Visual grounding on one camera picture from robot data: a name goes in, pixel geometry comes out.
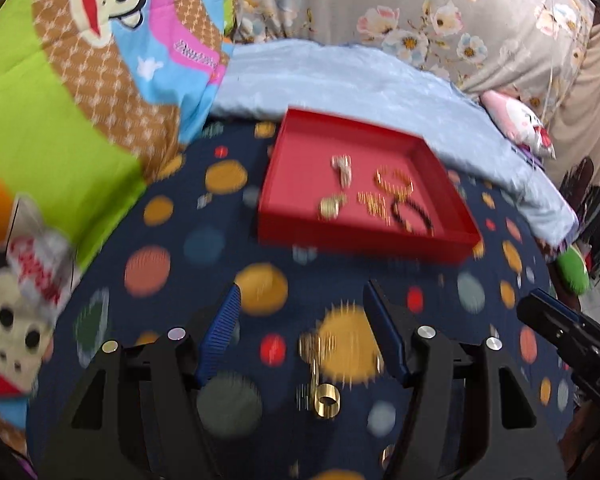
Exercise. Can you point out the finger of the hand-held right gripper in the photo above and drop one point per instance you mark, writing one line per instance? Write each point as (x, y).
(560, 306)
(555, 330)

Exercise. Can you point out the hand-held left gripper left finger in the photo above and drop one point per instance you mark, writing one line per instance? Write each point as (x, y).
(220, 330)

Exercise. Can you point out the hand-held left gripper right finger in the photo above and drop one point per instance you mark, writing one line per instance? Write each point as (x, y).
(387, 330)

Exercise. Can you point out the gold wristwatch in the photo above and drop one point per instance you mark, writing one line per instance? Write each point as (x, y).
(312, 367)

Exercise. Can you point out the red cardboard box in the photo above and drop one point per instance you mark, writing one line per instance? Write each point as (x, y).
(300, 230)

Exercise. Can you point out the smooth gold bangle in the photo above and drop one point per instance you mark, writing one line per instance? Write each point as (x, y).
(381, 174)

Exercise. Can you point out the green object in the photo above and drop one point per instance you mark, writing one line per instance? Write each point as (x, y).
(575, 270)

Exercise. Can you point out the navy planet print blanket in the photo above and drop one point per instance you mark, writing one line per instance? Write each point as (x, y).
(180, 220)

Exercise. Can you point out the dark metal rack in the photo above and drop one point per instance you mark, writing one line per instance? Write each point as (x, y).
(587, 180)

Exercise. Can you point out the pink plush pillow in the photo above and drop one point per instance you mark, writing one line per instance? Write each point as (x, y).
(515, 117)

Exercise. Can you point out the beige cloth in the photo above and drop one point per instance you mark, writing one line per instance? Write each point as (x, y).
(590, 110)

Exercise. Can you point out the light blue quilt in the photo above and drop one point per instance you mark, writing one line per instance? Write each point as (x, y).
(355, 80)

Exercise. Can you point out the cartoon monkey print blanket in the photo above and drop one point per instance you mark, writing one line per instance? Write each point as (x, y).
(55, 85)

